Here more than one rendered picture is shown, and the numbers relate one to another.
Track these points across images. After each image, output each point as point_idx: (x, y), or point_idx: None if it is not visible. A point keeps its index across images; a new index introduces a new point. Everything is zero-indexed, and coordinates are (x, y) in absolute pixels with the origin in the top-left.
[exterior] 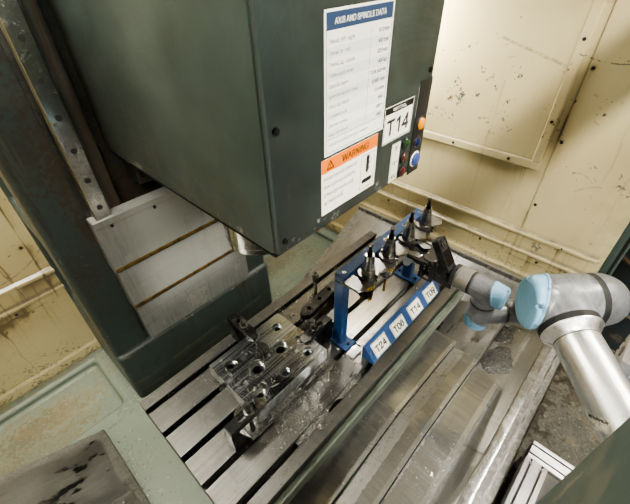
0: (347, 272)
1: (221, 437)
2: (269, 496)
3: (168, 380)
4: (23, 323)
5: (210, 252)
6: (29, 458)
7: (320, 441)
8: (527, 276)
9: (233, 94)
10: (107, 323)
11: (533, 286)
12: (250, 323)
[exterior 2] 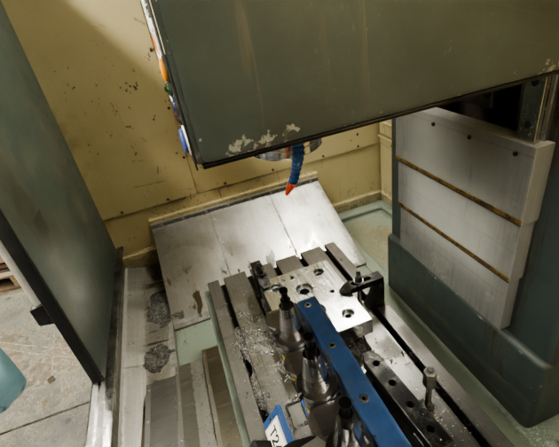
0: (304, 308)
1: None
2: (214, 300)
3: (401, 299)
4: None
5: (464, 234)
6: (366, 239)
7: (224, 340)
8: None
9: None
10: (394, 198)
11: None
12: (393, 316)
